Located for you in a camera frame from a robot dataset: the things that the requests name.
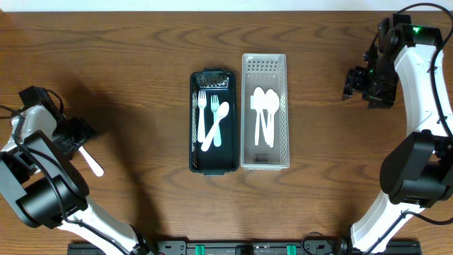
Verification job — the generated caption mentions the white plastic fork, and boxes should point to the white plastic fork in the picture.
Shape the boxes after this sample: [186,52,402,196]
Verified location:
[79,146,105,177]
[197,90,207,142]

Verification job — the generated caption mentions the white plastic spoon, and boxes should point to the white plastic spoon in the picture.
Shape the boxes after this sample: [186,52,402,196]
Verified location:
[265,89,280,147]
[261,89,272,145]
[201,102,229,152]
[253,87,265,146]

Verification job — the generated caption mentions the mint green plastic fork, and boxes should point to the mint green plastic fork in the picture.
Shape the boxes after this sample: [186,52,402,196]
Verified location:
[210,95,222,147]

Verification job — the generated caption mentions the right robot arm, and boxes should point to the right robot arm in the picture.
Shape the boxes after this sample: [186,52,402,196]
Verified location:
[333,12,452,254]

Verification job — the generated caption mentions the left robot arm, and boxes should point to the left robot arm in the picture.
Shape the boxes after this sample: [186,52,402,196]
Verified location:
[1,86,158,254]

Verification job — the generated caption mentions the clear white plastic basket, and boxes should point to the clear white plastic basket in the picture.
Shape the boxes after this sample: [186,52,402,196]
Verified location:
[241,53,289,170]

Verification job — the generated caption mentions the white paper label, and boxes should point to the white paper label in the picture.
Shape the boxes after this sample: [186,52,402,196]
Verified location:
[250,96,256,110]

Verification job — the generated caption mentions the dark green plastic basket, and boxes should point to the dark green plastic basket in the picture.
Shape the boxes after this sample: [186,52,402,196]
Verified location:
[188,68,239,175]

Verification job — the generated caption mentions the black mounting rail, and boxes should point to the black mounting rail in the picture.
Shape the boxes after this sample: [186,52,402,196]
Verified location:
[67,236,423,255]

